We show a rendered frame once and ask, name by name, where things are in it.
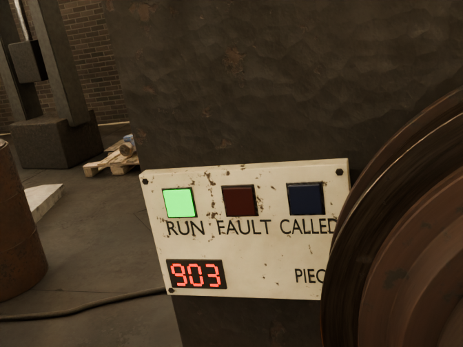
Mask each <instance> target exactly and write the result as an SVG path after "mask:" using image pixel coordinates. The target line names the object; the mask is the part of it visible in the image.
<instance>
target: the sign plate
mask: <svg viewBox="0 0 463 347"><path fill-rule="evenodd" d="M139 178H140V181H141V187H142V190H143V195H144V199H145V204H146V207H147V212H148V216H149V219H150V224H151V228H152V233H153V236H154V241H155V245H156V250H157V253H158V258H159V262H160V265H161V270H162V274H163V279H164V282H165V287H166V291H167V294H168V295H199V296H219V297H255V298H274V299H312V300H320V298H321V292H322V284H323V280H324V276H325V271H326V267H327V262H328V259H329V251H330V247H331V241H332V237H333V232H334V229H335V226H336V222H337V220H338V216H339V215H340V211H341V209H342V206H343V204H344V202H345V200H346V198H347V196H348V194H349V192H350V190H351V181H350V173H349V159H348V158H337V159H325V160H301V161H289V162H266V163H254V164H242V165H219V166H207V167H184V168H172V169H149V170H145V171H144V172H142V173H141V174H140V175H139ZM315 184H319V185H320V194H321V200H322V213H312V214H292V213H291V205H290V199H289V189H288V186H289V185H315ZM234 187H251V188H252V193H253V197H254V205H255V210H256V214H255V215H227V210H226V205H225V198H224V194H223V188H234ZM185 189H189V190H190V193H191V197H192V204H193V208H194V214H195V216H187V217H169V216H168V212H167V207H166V204H165V198H164V194H163V191H168V190H185ZM173 264H181V266H183V267H184V270H185V274H183V276H186V280H187V284H185V286H178V284H177V283H185V282H184V278H183V276H175V273H183V272H182V269H181V266H174V272H175V273H172V269H171V266H173ZM189 264H197V265H198V266H200V269H201V273H202V274H199V272H198V266H189ZM206 264H214V267H207V266H206ZM188 266H189V267H190V270H191V274H189V273H188V269H187V267H188ZM215 266H216V267H218V275H216V277H209V276H208V274H216V271H215ZM190 276H192V279H193V283H194V284H201V282H200V276H202V277H203V283H204V284H201V285H202V286H194V284H191V282H190V278H189V277H190ZM217 277H219V278H220V284H219V285H218V286H210V284H218V281H217Z"/></svg>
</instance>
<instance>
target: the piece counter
mask: <svg viewBox="0 0 463 347"><path fill-rule="evenodd" d="M174 266H181V264H173V266H171V269H172V273H175V272H174ZM189 266H198V265H197V264H189ZM189 266H188V267H187V269H188V273H189V274H191V270H190V267H189ZM206 266H207V267H214V264H206ZM181 269H182V272H183V273H175V276H183V274H185V270H184V267H183V266H181ZM215 271H216V274H208V276H209V277H216V275H218V267H216V266H215ZM198 272H199V274H202V273H201V269H200V266H198ZM183 278H184V282H185V283H177V284H178V286H185V284H187V280H186V276H183ZM189 278H190V282H191V284H194V283H193V279H192V276H190V277H189ZM217 281H218V284H210V286H218V285H219V284H220V278H219V277H217ZM200 282H201V284H204V283H203V277H202V276H200ZM201 284H194V286H202V285H201Z"/></svg>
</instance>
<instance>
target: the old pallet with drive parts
mask: <svg viewBox="0 0 463 347"><path fill-rule="evenodd" d="M123 143H124V140H123V139H122V140H120V141H118V142H117V143H115V144H114V145H112V146H111V147H109V148H107V149H106V150H105V151H106V152H108V157H107V158H105V159H103V160H102V161H101V162H89V163H88V164H86V165H84V166H83V170H84V173H85V177H93V176H95V175H96V174H97V173H98V172H100V171H102V170H103V169H105V168H106V167H110V169H111V172H112V173H113V174H112V175H124V174H126V173H127V172H128V171H129V170H131V169H132V168H134V167H135V166H136V165H139V161H138V156H137V152H136V151H135V152H134V153H133V154H131V155H129V156H123V155H121V153H120V151H119V147H120V145H122V144H123ZM131 156H132V157H131ZM128 158H129V159H128Z"/></svg>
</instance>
